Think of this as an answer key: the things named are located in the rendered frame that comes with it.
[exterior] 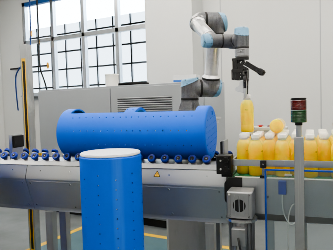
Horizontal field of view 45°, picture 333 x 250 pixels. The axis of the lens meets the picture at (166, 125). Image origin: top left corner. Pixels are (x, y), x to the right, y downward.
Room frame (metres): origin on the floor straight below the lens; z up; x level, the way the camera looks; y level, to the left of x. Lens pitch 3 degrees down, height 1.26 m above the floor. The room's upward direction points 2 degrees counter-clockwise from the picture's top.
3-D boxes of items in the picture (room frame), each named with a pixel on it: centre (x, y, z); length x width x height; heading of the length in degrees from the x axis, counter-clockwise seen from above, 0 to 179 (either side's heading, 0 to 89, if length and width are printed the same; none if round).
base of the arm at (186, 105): (2.64, -0.16, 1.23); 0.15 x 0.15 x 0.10
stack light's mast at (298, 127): (1.65, -0.54, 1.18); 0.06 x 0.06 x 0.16
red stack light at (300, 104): (1.65, -0.54, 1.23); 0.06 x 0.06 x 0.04
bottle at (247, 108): (2.10, -0.42, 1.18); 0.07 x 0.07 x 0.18
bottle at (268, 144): (1.92, -0.49, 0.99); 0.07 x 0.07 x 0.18
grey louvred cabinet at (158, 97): (4.48, 0.46, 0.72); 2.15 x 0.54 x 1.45; 60
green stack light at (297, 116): (1.65, -0.54, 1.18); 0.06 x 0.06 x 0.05
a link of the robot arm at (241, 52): (2.10, -0.40, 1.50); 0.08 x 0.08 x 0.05
